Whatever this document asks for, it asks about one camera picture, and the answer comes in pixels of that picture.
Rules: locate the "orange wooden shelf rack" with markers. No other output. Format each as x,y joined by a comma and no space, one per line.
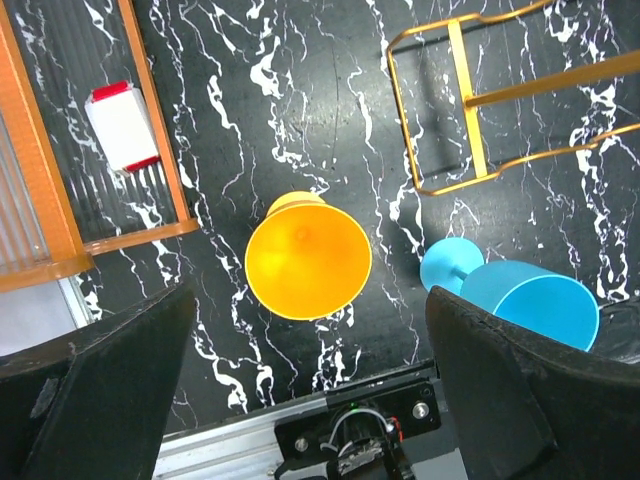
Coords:
61,204

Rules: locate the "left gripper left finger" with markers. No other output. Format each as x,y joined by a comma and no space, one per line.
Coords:
94,403

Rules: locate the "blue plastic wine glass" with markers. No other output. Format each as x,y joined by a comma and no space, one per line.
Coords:
550,304

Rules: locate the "small white red box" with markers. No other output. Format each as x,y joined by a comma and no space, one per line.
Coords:
120,119

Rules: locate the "yellow plastic wine glass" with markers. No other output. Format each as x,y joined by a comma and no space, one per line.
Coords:
307,259

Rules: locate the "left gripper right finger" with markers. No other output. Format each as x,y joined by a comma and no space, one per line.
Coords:
528,407

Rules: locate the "black base rail with electronics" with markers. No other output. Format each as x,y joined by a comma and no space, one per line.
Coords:
394,425

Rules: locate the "gold wire wine glass rack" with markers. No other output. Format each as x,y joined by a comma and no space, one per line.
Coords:
618,66

